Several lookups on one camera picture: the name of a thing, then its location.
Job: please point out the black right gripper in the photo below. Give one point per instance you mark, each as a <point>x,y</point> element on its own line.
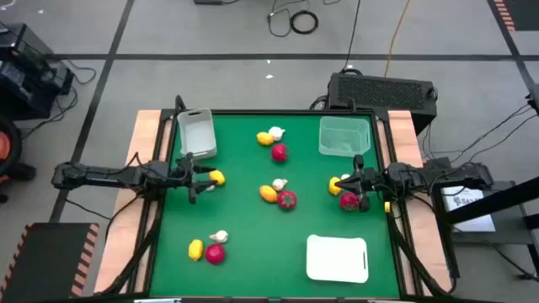
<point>370,180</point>

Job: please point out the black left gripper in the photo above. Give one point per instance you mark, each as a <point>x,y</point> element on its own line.
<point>185,174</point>

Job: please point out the yellow lemon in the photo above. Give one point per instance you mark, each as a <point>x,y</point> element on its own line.
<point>265,139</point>
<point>334,186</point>
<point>195,250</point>
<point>218,177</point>

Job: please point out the orange-yellow lemon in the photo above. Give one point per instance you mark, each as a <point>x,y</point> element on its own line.
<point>268,194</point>

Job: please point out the red tomato with green stem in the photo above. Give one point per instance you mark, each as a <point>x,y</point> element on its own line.
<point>287,200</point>

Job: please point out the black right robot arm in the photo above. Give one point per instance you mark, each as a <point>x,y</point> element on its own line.
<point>455,177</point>

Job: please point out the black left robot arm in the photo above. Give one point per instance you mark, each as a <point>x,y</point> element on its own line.
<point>97,174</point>

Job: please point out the yellow tape tag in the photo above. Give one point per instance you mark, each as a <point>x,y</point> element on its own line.
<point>387,206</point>

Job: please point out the clear plastic bin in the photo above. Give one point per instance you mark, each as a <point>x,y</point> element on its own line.
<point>343,136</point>

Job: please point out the green table mat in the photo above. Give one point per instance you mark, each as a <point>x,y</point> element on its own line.
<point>252,227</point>

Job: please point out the white cutting board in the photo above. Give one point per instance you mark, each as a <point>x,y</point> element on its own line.
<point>334,258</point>

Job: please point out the black mesh computer case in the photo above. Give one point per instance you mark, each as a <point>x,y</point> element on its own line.
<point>379,90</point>

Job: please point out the white paper sign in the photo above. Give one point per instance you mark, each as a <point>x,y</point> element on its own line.
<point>467,200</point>

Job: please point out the black side stand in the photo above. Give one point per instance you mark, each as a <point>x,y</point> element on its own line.
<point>526,191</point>

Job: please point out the black orange-striped floor mat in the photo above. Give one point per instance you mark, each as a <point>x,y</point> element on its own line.
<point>524,12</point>
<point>46,261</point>

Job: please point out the orange and black machine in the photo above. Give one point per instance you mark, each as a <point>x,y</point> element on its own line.
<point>4,147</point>

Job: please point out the black equipment rack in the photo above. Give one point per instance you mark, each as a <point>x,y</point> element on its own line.
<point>21,84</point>

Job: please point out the black metal table frame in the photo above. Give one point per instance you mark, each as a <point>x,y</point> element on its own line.
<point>273,112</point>

